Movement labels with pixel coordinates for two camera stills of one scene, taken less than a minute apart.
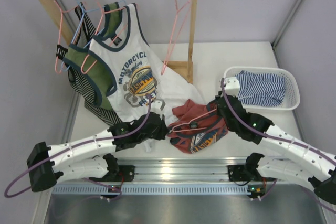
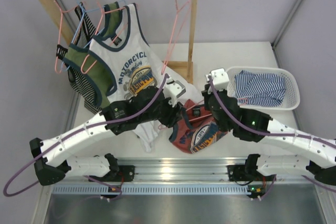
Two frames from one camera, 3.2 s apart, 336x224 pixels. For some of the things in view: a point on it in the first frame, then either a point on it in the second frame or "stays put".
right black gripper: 218,96 -> 207,95
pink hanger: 216,107 -> 161,127
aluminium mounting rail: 165,176 stays put
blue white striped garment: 260,89 stays put
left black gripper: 159,127 -> 172,115
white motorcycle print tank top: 143,82 stays put
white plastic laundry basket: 291,98 stays put
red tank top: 197,128 stays put
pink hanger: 188,3 stays put
